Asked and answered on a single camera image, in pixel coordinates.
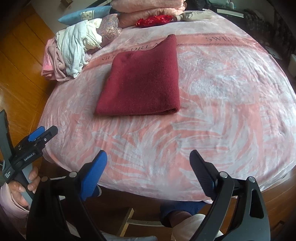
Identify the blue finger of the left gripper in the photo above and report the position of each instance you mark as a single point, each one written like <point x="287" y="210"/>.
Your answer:
<point x="34" y="135"/>

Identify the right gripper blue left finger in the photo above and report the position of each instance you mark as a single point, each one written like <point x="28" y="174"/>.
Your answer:
<point x="90" y="174"/>

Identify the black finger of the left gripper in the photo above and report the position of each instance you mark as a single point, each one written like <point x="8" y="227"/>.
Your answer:
<point x="48" y="134"/>

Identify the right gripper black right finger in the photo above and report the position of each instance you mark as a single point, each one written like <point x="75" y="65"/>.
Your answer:
<point x="205" y="172"/>

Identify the dark red knit sweater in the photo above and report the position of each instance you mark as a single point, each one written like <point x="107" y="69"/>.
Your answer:
<point x="142" y="82"/>

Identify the person's leg blue sock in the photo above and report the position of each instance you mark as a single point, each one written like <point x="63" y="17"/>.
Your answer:
<point x="183" y="217"/>

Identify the pale pink garment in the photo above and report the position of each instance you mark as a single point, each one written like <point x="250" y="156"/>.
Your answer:
<point x="54" y="67"/>

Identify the wooden stool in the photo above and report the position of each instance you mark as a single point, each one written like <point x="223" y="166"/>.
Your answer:
<point x="132" y="227"/>

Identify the pink leaf-pattern bed blanket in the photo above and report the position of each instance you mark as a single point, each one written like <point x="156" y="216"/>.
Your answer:
<point x="237" y="110"/>

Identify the white ribbed garment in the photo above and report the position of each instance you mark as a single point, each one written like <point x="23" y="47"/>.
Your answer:
<point x="70" y="44"/>

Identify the cream cloth garment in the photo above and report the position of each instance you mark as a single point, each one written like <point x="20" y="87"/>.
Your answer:
<point x="92" y="39"/>

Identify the floral patterned cushion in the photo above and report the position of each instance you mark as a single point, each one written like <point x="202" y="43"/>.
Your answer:
<point x="109" y="29"/>

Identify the blue pillow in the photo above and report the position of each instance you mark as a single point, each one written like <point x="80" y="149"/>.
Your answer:
<point x="85" y="14"/>

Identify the folded pink blankets stack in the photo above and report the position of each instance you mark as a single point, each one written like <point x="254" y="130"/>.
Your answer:
<point x="131" y="11"/>

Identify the red shiny cloth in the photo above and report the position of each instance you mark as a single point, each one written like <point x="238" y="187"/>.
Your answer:
<point x="153" y="21"/>

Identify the beige cloth item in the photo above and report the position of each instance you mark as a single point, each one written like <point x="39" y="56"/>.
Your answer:
<point x="192" y="16"/>

